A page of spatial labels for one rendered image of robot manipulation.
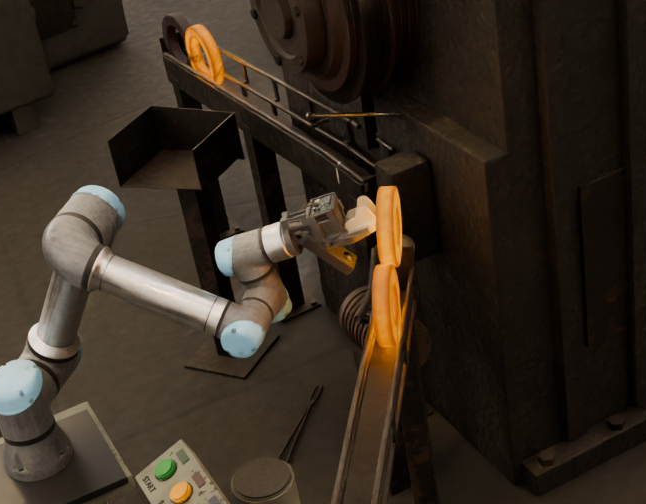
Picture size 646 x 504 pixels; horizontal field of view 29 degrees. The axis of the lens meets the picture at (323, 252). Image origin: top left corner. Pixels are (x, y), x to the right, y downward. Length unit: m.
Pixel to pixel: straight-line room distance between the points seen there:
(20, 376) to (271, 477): 0.67
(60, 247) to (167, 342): 1.26
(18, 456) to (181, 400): 0.75
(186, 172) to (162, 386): 0.64
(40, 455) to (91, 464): 0.11
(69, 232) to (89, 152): 2.43
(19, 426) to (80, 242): 0.49
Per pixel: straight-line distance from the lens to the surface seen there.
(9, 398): 2.72
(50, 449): 2.80
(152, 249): 4.14
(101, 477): 2.77
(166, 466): 2.29
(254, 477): 2.35
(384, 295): 2.29
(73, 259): 2.44
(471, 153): 2.52
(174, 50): 3.90
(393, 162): 2.68
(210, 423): 3.34
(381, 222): 2.34
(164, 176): 3.26
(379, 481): 1.95
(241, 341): 2.38
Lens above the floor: 2.07
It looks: 32 degrees down
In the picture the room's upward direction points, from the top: 10 degrees counter-clockwise
